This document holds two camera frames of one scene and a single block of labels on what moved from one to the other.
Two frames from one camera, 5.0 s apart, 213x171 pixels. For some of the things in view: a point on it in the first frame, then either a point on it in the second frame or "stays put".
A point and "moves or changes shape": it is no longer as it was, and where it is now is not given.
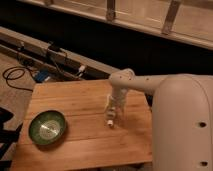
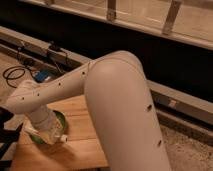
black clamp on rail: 54,47 stays put
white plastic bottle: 110,110 moves or changes shape
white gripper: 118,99 -> 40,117
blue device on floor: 41,75 stays put
